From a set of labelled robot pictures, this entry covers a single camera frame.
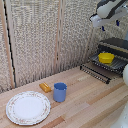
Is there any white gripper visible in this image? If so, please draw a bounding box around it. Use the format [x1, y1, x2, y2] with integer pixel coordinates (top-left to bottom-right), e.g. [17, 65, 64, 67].
[89, 9, 128, 32]

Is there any yellow bowl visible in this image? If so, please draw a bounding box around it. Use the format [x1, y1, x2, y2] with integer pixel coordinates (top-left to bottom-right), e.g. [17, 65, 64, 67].
[97, 52, 115, 65]

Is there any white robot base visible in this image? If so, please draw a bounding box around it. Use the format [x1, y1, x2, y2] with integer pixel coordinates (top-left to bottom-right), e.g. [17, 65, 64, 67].
[111, 63, 128, 128]

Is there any beige woven partition screen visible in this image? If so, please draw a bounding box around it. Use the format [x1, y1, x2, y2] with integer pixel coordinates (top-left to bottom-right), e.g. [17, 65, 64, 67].
[0, 0, 128, 94]

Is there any blue cup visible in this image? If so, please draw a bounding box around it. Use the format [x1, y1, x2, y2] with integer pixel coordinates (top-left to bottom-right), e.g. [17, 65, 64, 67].
[53, 82, 68, 103]

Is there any small yellow block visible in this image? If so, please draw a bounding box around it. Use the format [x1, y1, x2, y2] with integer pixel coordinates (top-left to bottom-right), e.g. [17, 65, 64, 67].
[38, 82, 53, 94]

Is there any white floral rimmed plate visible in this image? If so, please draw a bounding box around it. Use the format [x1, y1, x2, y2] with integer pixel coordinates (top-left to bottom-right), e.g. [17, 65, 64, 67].
[5, 90, 52, 127]

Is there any metal wire dish rack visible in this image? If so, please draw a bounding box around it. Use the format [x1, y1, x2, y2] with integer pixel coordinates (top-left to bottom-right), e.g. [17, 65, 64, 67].
[79, 50, 128, 85]

